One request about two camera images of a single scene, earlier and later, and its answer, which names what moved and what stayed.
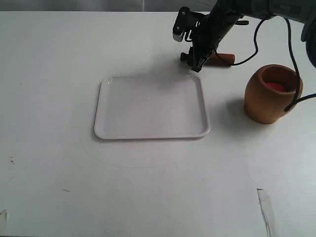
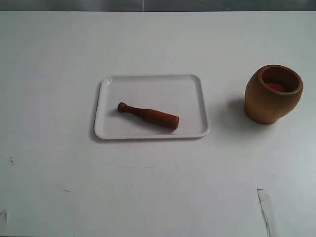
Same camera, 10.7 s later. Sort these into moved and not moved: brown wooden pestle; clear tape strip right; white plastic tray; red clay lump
Moved: brown wooden pestle
Not moved: clear tape strip right; white plastic tray; red clay lump
